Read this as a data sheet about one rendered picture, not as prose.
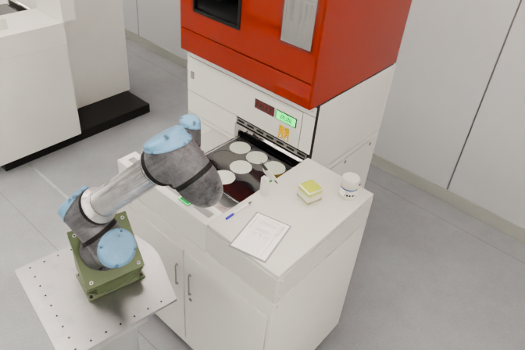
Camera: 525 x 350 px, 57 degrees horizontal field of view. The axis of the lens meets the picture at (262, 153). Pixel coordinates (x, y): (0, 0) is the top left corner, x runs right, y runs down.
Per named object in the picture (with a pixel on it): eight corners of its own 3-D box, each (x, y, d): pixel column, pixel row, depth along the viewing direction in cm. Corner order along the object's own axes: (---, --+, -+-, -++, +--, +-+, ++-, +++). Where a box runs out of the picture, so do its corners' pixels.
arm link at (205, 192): (240, 200, 124) (219, 175, 171) (214, 166, 121) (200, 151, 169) (204, 228, 122) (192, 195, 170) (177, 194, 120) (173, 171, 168)
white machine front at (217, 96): (191, 112, 268) (191, 44, 245) (307, 180, 227) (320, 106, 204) (187, 114, 266) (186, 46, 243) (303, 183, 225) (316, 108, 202)
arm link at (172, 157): (77, 251, 146) (200, 179, 118) (44, 214, 143) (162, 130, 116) (101, 229, 156) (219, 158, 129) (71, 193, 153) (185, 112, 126)
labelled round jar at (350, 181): (344, 187, 201) (348, 169, 196) (358, 195, 198) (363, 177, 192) (335, 194, 197) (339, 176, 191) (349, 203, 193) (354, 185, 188)
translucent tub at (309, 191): (310, 191, 198) (312, 177, 194) (321, 201, 193) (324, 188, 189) (295, 196, 194) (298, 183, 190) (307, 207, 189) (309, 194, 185)
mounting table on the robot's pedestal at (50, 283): (69, 386, 152) (62, 363, 145) (21, 294, 179) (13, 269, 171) (190, 314, 177) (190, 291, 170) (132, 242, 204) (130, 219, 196)
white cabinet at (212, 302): (210, 237, 304) (212, 129, 257) (336, 333, 255) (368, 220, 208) (124, 297, 263) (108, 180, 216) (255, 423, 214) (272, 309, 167)
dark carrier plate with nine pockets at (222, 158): (239, 137, 238) (239, 137, 238) (294, 169, 221) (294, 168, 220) (186, 166, 216) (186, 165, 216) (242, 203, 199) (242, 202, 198)
